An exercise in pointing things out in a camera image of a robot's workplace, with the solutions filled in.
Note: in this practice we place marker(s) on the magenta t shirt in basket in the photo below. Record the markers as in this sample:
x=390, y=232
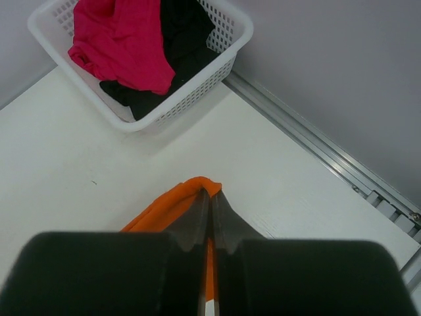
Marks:
x=122, y=41

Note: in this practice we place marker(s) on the black t shirt in basket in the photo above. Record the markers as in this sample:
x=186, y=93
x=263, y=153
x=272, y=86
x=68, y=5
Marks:
x=185, y=27

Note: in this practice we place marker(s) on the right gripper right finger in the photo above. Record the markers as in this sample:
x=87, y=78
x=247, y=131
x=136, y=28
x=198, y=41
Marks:
x=254, y=275

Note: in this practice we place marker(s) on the white plastic basket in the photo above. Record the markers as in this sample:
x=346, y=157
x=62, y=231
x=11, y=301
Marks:
x=52, y=25

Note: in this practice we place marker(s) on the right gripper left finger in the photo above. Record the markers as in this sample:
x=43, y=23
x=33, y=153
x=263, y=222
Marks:
x=113, y=273

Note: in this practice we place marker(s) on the orange t shirt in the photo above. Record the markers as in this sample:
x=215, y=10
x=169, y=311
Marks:
x=168, y=207

